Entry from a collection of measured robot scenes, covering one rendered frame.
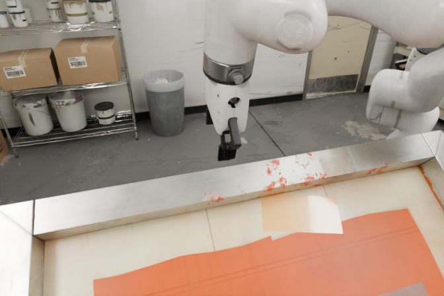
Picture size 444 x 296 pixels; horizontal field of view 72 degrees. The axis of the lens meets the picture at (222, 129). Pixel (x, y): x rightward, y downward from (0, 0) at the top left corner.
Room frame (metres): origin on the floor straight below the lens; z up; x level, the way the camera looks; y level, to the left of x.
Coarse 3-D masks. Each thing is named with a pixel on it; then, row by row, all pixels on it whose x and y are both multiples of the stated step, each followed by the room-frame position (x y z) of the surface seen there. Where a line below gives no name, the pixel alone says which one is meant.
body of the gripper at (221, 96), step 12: (204, 72) 0.43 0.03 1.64; (216, 84) 0.42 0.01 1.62; (228, 84) 0.41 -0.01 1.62; (240, 84) 0.41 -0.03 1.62; (216, 96) 0.42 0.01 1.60; (228, 96) 0.40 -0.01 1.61; (240, 96) 0.41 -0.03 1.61; (216, 108) 0.42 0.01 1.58; (228, 108) 0.41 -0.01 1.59; (240, 108) 0.41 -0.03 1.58; (216, 120) 0.42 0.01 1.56; (240, 120) 0.42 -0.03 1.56; (240, 132) 0.43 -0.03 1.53
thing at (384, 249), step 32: (352, 224) 0.28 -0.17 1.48; (384, 224) 0.29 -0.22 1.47; (288, 256) 0.24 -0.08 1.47; (320, 256) 0.24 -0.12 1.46; (352, 256) 0.25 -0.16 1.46; (384, 256) 0.25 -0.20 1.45; (416, 256) 0.26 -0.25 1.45; (288, 288) 0.21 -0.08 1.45; (320, 288) 0.22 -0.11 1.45; (352, 288) 0.22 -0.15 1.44; (384, 288) 0.22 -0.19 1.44; (416, 288) 0.22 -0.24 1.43
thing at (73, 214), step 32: (288, 160) 0.32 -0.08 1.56; (320, 160) 0.32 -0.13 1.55; (352, 160) 0.33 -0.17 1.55; (384, 160) 0.34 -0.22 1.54; (416, 160) 0.34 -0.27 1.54; (96, 192) 0.26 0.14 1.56; (128, 192) 0.26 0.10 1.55; (160, 192) 0.26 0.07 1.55; (192, 192) 0.27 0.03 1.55; (224, 192) 0.27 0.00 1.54; (256, 192) 0.28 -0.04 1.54; (0, 224) 0.22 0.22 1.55; (32, 224) 0.22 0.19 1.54; (64, 224) 0.22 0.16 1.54; (96, 224) 0.23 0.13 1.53; (128, 224) 0.25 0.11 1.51; (0, 256) 0.19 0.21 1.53; (32, 256) 0.20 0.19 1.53; (0, 288) 0.17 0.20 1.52; (32, 288) 0.18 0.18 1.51
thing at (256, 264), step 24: (264, 240) 0.25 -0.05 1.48; (168, 264) 0.22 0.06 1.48; (192, 264) 0.22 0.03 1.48; (216, 264) 0.23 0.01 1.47; (240, 264) 0.23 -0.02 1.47; (264, 264) 0.23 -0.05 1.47; (96, 288) 0.20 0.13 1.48; (120, 288) 0.20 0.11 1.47; (144, 288) 0.20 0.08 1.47; (168, 288) 0.20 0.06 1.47; (192, 288) 0.20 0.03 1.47; (216, 288) 0.21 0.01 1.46; (240, 288) 0.21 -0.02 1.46; (264, 288) 0.21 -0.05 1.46
